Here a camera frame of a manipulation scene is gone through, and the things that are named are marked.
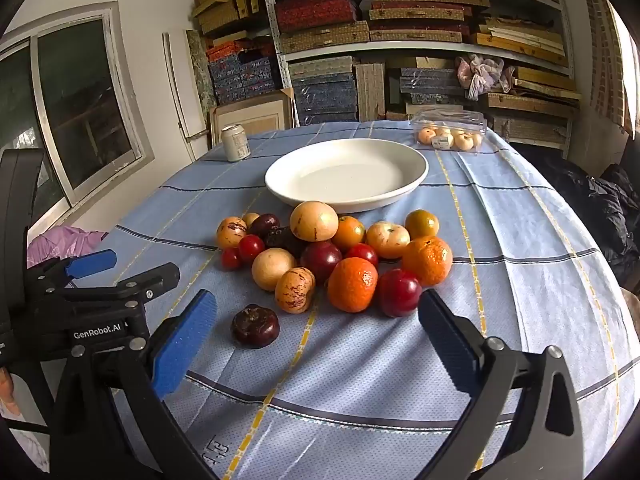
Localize white metal shelf rack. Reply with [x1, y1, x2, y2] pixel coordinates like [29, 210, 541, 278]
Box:
[257, 0, 576, 161]

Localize orange tomato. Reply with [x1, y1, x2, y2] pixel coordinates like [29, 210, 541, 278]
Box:
[331, 215, 366, 253]

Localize wooden picture frame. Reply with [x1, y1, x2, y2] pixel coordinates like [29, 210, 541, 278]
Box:
[209, 87, 296, 147]

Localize pink cloth bundle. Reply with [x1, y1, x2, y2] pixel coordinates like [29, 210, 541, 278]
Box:
[455, 54, 513, 101]

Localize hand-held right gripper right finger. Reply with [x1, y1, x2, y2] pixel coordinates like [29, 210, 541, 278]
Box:
[419, 289, 586, 480]

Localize blue checked tablecloth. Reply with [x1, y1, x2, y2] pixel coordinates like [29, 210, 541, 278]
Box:
[97, 120, 640, 480]

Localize stack of blue patterned boxes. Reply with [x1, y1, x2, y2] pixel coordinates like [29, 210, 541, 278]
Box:
[290, 67, 358, 126]
[207, 50, 278, 106]
[400, 67, 471, 106]

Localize sliding window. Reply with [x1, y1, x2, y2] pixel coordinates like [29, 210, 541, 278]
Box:
[0, 1, 156, 241]

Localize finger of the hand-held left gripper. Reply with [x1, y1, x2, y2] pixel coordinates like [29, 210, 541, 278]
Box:
[70, 261, 181, 311]
[27, 249, 118, 291]

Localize stack of red patterned boxes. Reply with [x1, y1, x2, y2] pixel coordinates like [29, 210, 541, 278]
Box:
[275, 0, 371, 33]

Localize purple cloth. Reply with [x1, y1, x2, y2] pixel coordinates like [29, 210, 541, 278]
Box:
[27, 226, 108, 268]

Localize green marbled panel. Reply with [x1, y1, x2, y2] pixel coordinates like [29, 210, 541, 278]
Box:
[186, 29, 218, 111]

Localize speckled yellow pepino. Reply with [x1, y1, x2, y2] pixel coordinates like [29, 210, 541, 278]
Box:
[274, 267, 317, 314]
[289, 200, 340, 242]
[216, 216, 248, 250]

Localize silver drink can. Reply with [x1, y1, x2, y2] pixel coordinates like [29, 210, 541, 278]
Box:
[221, 125, 251, 163]

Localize stack of woven tan boxes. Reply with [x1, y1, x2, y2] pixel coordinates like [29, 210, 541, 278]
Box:
[277, 0, 493, 56]

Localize upright tan woven box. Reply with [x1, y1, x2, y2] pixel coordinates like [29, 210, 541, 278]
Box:
[355, 62, 387, 121]

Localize clear plastic clamshell box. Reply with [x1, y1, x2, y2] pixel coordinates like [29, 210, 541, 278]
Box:
[410, 109, 488, 153]

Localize plain yellow round fruit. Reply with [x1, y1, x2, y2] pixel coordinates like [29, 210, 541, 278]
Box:
[251, 248, 298, 292]

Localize black jacket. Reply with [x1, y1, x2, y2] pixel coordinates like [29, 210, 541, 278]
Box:
[515, 142, 640, 291]

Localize group of small pale peaches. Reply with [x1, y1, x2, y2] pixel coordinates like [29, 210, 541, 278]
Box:
[417, 127, 483, 152]

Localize white leaning strip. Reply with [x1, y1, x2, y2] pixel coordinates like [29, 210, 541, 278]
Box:
[162, 32, 198, 161]

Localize pale peach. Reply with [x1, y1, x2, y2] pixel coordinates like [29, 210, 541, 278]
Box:
[366, 221, 411, 260]

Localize person's left forearm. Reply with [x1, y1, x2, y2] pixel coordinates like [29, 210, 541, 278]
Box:
[0, 412, 51, 476]

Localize stack of flat wooden boxes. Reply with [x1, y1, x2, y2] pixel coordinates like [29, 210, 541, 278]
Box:
[472, 0, 583, 136]

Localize stack of yellow wooden boxes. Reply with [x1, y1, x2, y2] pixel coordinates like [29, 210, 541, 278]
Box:
[192, 0, 261, 36]

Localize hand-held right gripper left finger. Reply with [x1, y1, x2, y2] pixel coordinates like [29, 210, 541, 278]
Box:
[50, 289, 221, 480]

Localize white oval plate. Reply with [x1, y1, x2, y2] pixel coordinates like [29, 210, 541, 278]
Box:
[264, 138, 429, 214]

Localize orange mandarin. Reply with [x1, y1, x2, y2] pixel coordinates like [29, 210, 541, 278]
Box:
[401, 235, 454, 287]
[327, 257, 379, 313]

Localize green-orange tomato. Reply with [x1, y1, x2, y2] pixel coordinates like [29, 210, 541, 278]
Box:
[404, 209, 440, 241]

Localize tan woven panel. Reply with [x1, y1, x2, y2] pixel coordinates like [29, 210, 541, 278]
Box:
[582, 0, 633, 131]

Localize person's left hand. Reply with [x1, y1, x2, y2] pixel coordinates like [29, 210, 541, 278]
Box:
[0, 367, 21, 416]

